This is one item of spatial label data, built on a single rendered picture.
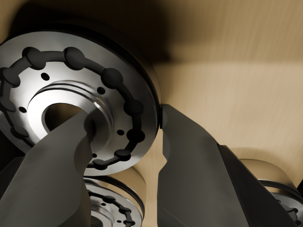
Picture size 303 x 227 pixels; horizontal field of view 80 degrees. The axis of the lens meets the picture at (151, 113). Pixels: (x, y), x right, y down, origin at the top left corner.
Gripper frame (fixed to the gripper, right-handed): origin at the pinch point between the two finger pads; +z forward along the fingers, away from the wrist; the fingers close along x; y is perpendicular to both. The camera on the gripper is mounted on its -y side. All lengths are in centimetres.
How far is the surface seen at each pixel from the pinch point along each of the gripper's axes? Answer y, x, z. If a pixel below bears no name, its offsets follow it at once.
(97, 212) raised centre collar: 9.3, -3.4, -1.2
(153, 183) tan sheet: 10.1, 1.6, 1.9
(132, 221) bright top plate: 12.1, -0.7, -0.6
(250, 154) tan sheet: 5.7, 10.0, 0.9
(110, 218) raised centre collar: 10.4, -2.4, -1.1
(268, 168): 6.4, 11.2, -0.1
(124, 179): 7.3, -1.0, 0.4
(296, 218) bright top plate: 9.9, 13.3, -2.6
